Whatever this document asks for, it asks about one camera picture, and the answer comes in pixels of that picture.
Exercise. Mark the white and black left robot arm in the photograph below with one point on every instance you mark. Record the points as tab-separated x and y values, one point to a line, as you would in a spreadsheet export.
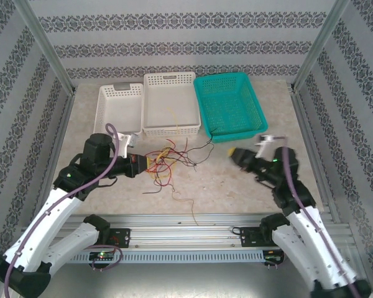
37	245

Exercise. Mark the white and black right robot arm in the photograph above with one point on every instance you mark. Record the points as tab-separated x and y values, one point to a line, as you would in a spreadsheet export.
317	248

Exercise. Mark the teal plastic mesh basket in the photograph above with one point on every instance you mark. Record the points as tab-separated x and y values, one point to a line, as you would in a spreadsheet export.
230	105

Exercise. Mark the small white perforated basket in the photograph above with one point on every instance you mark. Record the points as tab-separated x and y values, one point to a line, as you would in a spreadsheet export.
118	108

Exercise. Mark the large white perforated basket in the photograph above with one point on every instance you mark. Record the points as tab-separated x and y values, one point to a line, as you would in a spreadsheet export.
161	102

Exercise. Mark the small green controller board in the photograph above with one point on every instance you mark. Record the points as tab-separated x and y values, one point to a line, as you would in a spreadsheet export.
103	255
272	257

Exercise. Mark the grey metal shelf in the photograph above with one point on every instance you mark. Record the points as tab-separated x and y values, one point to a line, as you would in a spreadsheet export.
186	282

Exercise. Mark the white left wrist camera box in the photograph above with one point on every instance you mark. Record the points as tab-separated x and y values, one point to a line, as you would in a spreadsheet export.
124	146

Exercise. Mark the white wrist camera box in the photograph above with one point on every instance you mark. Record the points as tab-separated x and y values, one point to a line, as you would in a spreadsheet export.
124	146
267	138

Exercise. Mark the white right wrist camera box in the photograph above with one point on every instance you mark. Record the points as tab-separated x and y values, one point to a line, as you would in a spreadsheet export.
267	138

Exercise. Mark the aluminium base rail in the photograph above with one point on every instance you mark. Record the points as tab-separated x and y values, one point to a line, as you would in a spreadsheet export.
180	236

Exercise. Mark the aluminium frame post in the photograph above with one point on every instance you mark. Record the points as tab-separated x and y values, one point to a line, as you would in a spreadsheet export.
331	25
35	25

